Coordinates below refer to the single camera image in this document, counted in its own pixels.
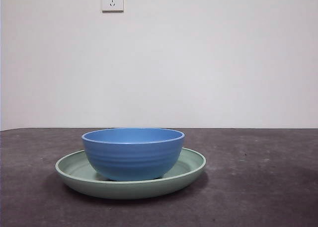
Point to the blue ribbed bowl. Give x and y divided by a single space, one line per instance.
131 160

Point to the green round plate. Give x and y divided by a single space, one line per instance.
129 189

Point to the white wall power socket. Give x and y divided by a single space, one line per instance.
112 1

